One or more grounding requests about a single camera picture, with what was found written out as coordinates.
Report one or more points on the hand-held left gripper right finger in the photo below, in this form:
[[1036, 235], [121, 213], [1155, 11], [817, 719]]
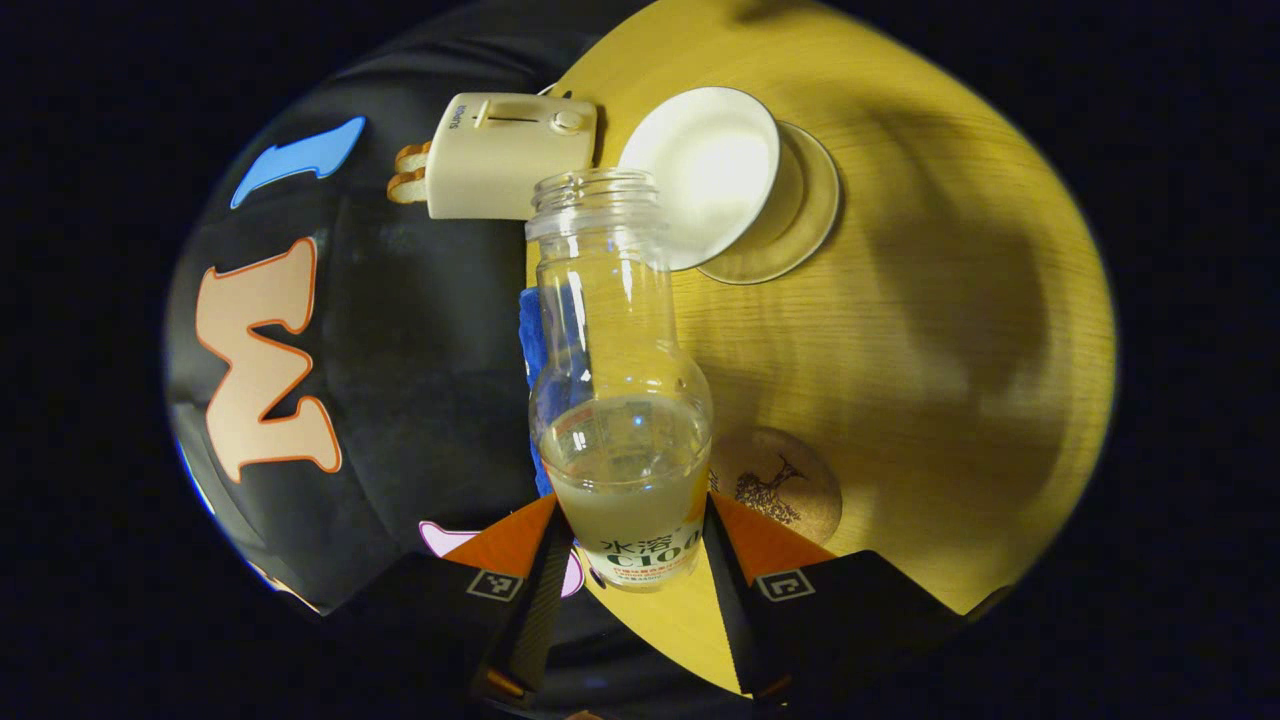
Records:
[[730, 610]]

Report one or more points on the round brown coaster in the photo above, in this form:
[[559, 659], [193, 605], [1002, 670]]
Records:
[[790, 480]]

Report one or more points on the white toaster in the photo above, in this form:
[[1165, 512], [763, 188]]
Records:
[[500, 170]]

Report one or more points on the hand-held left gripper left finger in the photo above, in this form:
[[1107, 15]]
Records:
[[545, 600]]

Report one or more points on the black backdrop cloth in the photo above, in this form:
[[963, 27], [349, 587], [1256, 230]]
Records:
[[420, 330]]

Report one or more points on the blue folded towel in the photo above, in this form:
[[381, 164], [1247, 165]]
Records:
[[530, 330]]

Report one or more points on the toasted bread slice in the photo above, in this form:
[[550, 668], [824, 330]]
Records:
[[412, 157], [405, 188]]

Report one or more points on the round beige saucer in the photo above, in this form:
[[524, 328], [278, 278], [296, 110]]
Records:
[[805, 210]]

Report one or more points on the clear glass water bottle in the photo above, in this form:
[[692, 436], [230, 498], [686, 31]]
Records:
[[625, 470]]

